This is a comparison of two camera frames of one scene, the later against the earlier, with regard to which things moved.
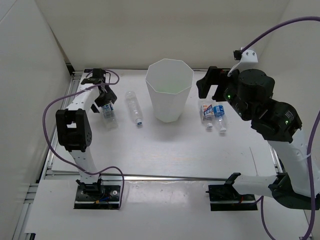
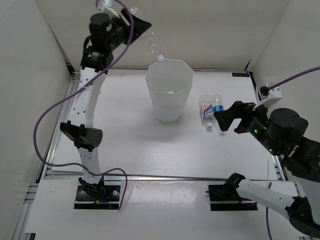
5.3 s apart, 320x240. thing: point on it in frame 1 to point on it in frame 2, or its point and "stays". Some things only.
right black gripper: (212, 78) to (238, 109)
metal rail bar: (165, 176) stays
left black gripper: (109, 97) to (139, 26)
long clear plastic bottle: (133, 106) to (150, 41)
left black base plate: (97, 197) stays
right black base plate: (225, 197) stays
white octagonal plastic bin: (169, 83) stays
